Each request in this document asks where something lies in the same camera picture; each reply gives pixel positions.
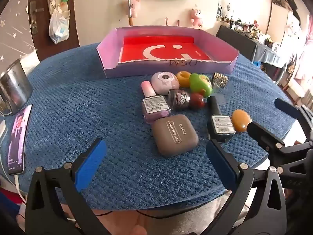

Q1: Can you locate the pink nail polish bottle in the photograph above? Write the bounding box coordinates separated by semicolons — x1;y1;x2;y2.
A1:
140;80;172;124

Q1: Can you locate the glitter nail polish bottle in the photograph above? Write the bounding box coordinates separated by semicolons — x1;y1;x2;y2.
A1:
167;89;191;110

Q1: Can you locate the blue nail polish bottle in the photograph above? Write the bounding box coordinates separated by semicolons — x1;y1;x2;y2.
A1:
207;95;236;142

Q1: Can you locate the pink round compact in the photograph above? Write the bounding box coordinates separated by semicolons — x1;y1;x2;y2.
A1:
151;71;180;90

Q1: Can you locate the metal door handle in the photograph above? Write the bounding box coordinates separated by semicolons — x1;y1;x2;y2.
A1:
29;1;44;35

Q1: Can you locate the red printed paper bag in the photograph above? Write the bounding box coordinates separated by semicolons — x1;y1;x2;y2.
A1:
118;35;211;64

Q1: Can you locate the blue cloth-covered table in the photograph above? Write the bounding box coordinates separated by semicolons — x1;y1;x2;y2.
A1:
254;42;282;66

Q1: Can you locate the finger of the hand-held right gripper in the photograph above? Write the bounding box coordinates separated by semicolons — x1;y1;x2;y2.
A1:
275;98;313;141
247;121;313;174

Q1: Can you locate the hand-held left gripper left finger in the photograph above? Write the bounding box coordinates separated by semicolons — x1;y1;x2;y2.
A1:
24;138;108;235

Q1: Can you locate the orange oval stone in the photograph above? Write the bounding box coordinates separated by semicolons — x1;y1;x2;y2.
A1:
231;109;252;133

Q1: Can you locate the smartphone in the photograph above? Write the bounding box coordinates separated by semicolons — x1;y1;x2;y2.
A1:
6;104;33;175

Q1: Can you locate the green avocado toy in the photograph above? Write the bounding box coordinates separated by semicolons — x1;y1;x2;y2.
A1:
189;73;213;98

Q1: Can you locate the dark red round bead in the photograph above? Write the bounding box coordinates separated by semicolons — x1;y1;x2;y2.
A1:
189;92;206;110

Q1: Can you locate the white plastic bag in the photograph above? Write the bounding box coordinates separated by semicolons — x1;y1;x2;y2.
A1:
49;7;70;45

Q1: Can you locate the metal pot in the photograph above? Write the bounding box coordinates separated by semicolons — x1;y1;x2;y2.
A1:
0;59;33;115

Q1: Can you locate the black cable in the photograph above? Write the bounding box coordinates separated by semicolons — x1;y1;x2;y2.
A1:
95;209;235;220

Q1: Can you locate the pink plush pig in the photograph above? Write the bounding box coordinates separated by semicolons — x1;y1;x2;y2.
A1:
130;0;142;19

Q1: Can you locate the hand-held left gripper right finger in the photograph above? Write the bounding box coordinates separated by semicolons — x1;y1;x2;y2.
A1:
205;139;288;235

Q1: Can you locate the orange white mop handle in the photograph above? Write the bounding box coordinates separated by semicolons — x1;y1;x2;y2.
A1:
126;0;134;27

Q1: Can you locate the clear plastic cup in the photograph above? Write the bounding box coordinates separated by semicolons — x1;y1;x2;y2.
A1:
211;84;234;107

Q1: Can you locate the white charging cable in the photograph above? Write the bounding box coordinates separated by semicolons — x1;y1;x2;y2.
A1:
13;174;27;203

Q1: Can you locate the row of small bottles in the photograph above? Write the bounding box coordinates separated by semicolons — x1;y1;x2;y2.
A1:
216;4;273;47

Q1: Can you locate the brown door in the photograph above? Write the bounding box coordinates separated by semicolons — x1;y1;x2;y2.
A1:
28;0;81;61

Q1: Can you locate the pink plush bear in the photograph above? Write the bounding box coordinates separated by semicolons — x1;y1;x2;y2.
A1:
191;8;203;28

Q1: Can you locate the pink cardboard box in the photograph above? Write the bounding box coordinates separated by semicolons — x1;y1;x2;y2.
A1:
96;26;239;79

